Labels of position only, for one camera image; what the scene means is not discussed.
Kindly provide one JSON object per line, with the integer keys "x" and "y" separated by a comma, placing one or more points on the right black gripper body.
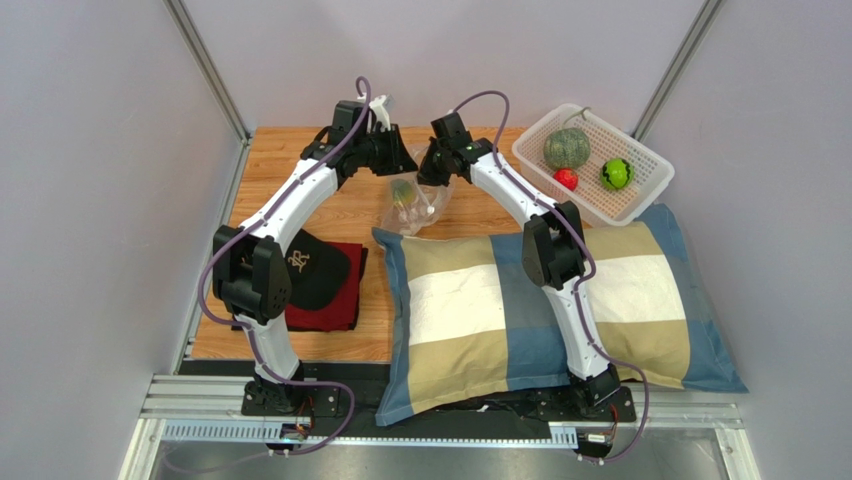
{"x": 430, "y": 169}

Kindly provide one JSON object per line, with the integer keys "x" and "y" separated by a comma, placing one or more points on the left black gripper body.
{"x": 375, "y": 152}

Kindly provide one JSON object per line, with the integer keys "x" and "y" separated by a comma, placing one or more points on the clear zip top bag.
{"x": 411, "y": 206}

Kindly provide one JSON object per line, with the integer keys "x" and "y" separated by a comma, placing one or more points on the dark green fake melon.
{"x": 567, "y": 148}

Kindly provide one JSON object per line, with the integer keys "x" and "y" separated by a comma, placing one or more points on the red fake tomato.
{"x": 567, "y": 178}

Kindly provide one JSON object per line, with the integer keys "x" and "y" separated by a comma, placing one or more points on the bright green fake watermelon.
{"x": 616, "y": 174}

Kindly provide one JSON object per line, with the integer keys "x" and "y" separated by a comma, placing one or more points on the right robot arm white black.
{"x": 553, "y": 253}

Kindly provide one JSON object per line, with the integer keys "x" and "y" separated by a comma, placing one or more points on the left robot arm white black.
{"x": 249, "y": 264}

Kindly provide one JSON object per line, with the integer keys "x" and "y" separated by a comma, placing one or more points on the small green fake vegetable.
{"x": 403, "y": 193}

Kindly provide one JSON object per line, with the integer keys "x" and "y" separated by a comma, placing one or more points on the white plastic basket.
{"x": 598, "y": 205}

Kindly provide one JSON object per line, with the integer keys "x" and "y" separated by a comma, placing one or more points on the black baseball cap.
{"x": 317, "y": 271}

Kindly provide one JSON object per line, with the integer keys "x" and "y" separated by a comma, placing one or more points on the plaid pillow blue beige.
{"x": 471, "y": 295}

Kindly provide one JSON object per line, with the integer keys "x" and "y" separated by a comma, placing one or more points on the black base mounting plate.
{"x": 461, "y": 396}

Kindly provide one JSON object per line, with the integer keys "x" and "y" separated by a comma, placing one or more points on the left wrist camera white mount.
{"x": 380, "y": 108}

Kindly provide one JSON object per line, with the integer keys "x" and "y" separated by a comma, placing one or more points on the left vertical aluminium post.
{"x": 193, "y": 39}

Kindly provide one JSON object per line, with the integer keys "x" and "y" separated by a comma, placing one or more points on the vertical aluminium post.
{"x": 697, "y": 32}
{"x": 193, "y": 39}

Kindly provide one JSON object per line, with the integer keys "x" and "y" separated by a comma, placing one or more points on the right vertical aluminium post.
{"x": 697, "y": 32}

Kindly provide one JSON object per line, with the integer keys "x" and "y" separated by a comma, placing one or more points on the aluminium frame rail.
{"x": 205, "y": 422}

